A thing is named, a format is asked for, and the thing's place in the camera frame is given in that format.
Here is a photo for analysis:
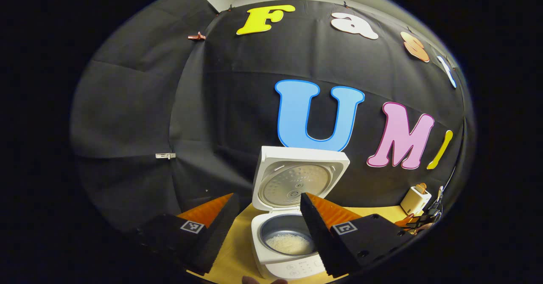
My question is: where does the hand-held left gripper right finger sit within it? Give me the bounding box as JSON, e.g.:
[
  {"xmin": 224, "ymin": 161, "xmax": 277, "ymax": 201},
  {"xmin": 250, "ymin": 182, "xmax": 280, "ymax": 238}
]
[{"xmin": 299, "ymin": 192, "xmax": 414, "ymax": 278}]

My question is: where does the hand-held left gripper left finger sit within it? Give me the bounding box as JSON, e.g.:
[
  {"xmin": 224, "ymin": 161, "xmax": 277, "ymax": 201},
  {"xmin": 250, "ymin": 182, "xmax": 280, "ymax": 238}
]
[{"xmin": 138, "ymin": 193, "xmax": 241, "ymax": 275}]

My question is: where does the white rice heap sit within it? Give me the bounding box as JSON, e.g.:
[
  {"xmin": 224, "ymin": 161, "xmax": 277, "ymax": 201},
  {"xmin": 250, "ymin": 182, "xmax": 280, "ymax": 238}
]
[{"xmin": 266, "ymin": 233, "xmax": 311, "ymax": 256}]

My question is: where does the white rice cooker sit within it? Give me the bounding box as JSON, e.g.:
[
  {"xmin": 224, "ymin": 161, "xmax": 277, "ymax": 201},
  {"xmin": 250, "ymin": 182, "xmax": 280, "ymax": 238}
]
[{"xmin": 251, "ymin": 146, "xmax": 351, "ymax": 281}]

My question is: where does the white toaster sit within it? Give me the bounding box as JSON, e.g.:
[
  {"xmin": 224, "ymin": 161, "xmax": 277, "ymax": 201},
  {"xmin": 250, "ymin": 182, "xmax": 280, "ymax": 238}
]
[{"xmin": 400, "ymin": 186, "xmax": 432, "ymax": 216}]

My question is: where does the black backdrop cloth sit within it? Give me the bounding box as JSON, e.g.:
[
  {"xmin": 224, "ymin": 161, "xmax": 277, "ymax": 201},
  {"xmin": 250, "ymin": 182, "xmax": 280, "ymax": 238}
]
[{"xmin": 70, "ymin": 0, "xmax": 476, "ymax": 233}]

